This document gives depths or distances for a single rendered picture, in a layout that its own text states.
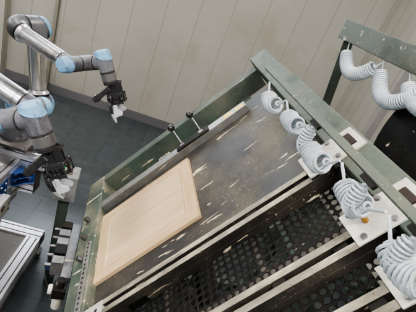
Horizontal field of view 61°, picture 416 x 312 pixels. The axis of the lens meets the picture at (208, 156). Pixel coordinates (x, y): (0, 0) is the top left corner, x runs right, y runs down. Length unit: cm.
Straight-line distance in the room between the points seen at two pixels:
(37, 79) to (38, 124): 95
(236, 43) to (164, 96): 123
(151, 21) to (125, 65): 68
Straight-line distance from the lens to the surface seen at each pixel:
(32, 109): 122
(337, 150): 112
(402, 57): 172
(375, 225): 92
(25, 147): 214
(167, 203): 161
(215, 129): 177
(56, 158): 128
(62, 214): 235
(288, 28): 484
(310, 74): 504
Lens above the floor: 218
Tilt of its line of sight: 27 degrees down
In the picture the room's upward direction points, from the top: 22 degrees clockwise
